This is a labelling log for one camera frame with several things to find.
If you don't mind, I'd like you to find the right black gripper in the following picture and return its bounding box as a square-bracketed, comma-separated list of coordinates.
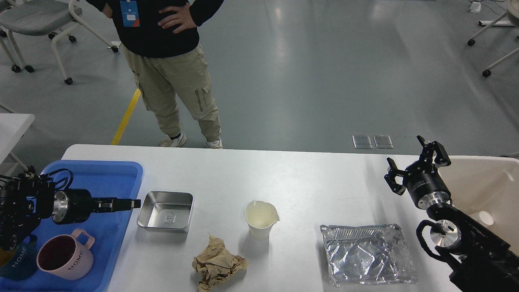
[384, 135, 452, 210]

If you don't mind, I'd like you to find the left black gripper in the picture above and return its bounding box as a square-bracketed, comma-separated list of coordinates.
[52, 189, 141, 224]

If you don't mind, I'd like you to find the square stainless steel dish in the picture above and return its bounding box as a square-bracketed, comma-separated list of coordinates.
[137, 191, 193, 233]

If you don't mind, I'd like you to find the pink HOME mug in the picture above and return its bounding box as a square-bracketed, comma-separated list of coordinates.
[36, 228, 96, 281]

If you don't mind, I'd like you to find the dark teal HOME mug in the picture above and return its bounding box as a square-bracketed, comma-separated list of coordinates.
[0, 234, 38, 281]

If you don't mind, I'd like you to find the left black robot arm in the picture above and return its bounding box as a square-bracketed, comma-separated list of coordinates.
[0, 169, 141, 251]

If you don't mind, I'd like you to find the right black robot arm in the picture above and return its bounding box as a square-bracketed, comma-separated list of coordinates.
[384, 135, 519, 292]

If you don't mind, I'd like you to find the person's right hand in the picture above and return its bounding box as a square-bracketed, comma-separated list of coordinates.
[101, 2, 113, 19]

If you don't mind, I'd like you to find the person's left hand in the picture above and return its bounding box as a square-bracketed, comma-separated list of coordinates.
[157, 3, 197, 34]

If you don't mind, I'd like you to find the blue plastic tray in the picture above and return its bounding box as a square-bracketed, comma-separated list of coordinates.
[0, 160, 143, 292]

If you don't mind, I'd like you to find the silver floor plate right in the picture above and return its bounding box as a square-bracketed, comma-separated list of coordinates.
[373, 135, 394, 149]

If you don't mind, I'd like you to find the silver floor plate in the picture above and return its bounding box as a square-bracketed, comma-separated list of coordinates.
[373, 135, 394, 149]
[352, 135, 373, 149]

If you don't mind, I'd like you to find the silver floor plate left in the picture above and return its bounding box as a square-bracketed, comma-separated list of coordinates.
[352, 135, 373, 149]

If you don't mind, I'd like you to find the white plastic bin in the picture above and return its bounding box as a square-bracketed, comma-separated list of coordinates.
[439, 157, 519, 254]

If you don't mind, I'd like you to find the aluminium foil container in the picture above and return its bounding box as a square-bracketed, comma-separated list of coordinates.
[320, 224, 418, 287]

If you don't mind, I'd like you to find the white side table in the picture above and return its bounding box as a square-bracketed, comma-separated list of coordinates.
[0, 113, 35, 176]

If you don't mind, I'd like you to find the crumpled brown paper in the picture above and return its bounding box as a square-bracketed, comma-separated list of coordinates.
[191, 234, 249, 292]

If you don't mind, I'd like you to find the white paper cup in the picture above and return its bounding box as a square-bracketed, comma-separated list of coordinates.
[244, 200, 280, 240]

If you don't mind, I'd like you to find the person in black sweater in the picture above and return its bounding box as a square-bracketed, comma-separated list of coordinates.
[89, 0, 223, 148]

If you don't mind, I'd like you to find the white chair base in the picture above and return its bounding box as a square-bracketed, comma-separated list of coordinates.
[467, 0, 519, 78]

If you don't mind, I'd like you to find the blue ID badge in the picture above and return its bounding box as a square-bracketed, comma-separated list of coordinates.
[119, 0, 140, 28]

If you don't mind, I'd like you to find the grey office chair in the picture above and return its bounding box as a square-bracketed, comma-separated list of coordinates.
[0, 0, 119, 85]

